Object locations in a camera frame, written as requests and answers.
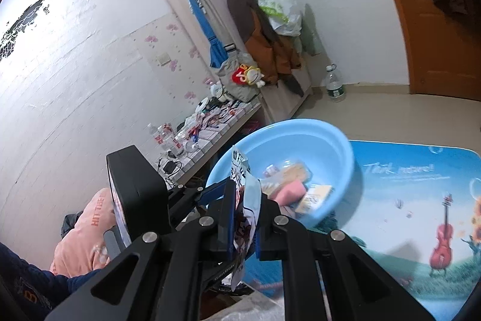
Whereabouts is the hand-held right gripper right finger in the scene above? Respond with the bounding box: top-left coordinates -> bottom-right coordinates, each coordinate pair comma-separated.
253,189 -> 437,321

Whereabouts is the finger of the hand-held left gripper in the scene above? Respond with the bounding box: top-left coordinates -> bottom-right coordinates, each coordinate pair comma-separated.
195,181 -> 231,205
176,202 -> 211,229

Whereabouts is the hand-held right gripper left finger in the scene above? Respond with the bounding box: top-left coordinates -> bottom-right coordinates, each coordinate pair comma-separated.
44,180 -> 238,321

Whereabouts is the white blue printed snack packet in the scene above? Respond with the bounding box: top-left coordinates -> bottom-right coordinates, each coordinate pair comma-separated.
229,145 -> 264,288

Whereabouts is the pink cylindrical container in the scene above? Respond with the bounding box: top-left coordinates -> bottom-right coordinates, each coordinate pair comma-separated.
268,181 -> 307,211

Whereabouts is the yellow white snack packet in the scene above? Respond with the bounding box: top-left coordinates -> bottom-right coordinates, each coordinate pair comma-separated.
294,184 -> 334,214

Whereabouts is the clear packet of beige noodles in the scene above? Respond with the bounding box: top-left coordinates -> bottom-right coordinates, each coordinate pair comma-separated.
276,162 -> 312,186

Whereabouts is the light blue plastic basin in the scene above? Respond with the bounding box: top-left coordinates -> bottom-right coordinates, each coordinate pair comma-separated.
206,119 -> 356,229

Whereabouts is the person's left forearm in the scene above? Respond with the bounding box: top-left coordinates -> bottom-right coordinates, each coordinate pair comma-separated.
0,231 -> 98,321

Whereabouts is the red label water bottle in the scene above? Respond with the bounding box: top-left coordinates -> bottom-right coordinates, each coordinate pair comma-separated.
160,123 -> 176,153
147,123 -> 162,147

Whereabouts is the white tiled shelf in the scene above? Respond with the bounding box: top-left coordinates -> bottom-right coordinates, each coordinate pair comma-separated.
156,95 -> 264,186

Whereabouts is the clutter of small packets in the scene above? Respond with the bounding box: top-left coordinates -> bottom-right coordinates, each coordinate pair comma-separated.
184,95 -> 249,135

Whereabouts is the grey tote bag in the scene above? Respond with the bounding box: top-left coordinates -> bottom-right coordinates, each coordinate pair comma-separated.
218,50 -> 264,101

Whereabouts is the red plush charm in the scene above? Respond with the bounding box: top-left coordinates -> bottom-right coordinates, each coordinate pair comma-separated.
231,66 -> 250,85

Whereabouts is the yellow and white plush toy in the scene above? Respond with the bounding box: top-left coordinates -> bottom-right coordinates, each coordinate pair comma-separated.
244,65 -> 265,88

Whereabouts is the brown and orange jacket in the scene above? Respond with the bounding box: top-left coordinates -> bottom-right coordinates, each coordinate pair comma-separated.
210,0 -> 305,98

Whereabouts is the large clear water bottle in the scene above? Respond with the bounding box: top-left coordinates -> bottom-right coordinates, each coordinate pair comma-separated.
324,63 -> 346,103

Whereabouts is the blue hanging cloth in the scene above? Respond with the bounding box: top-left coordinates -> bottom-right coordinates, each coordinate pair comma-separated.
187,0 -> 226,68

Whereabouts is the white green printed plastic bag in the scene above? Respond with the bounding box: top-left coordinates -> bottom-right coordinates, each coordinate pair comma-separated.
256,0 -> 303,36

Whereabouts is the black world map decal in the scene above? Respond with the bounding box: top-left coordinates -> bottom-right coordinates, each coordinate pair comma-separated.
0,0 -> 136,60

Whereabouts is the brown wooden door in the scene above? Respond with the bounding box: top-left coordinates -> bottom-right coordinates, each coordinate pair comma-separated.
359,0 -> 481,101

